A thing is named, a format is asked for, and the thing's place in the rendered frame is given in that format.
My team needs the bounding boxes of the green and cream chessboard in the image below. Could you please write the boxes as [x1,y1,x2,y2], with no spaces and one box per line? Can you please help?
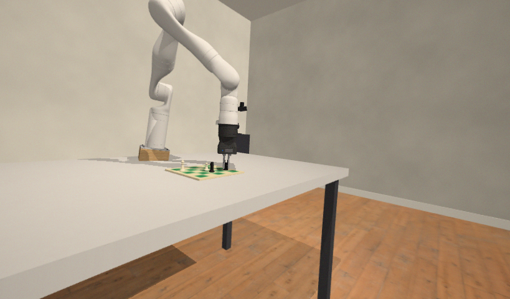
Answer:
[165,164,244,181]

